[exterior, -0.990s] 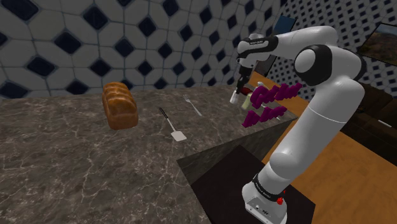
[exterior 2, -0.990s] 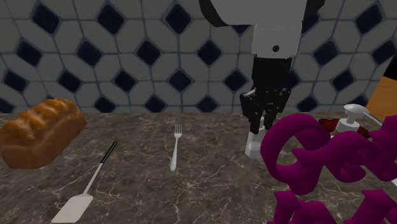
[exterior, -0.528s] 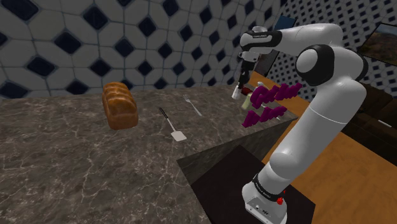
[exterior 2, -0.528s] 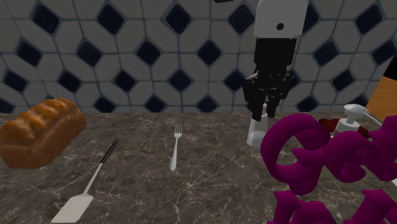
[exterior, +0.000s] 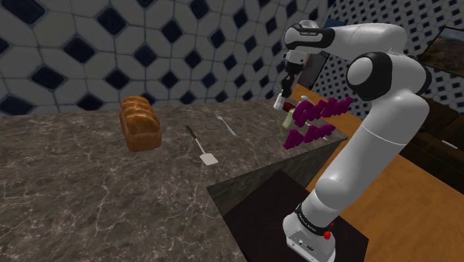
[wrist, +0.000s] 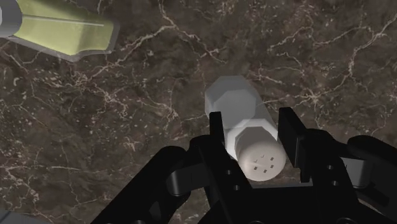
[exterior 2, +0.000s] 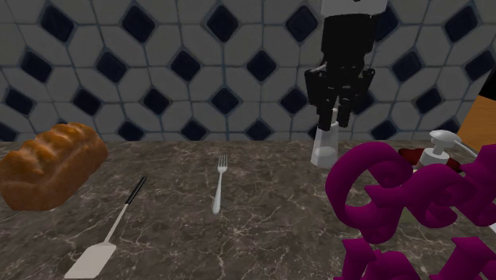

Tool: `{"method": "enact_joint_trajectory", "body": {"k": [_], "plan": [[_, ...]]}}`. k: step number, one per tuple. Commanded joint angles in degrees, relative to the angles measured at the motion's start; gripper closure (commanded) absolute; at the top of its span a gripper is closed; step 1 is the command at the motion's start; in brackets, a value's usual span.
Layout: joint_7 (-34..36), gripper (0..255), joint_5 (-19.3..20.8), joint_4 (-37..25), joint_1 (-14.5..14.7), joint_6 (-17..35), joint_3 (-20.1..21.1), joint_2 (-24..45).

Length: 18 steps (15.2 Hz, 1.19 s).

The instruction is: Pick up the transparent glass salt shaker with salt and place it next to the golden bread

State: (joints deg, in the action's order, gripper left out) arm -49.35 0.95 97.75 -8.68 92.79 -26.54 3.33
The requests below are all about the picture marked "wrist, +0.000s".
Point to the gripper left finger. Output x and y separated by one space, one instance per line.
201 173

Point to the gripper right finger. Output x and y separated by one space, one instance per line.
322 161

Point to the white salt shaker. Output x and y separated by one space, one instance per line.
242 130

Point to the green and grey kitchen tool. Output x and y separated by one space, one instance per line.
62 31

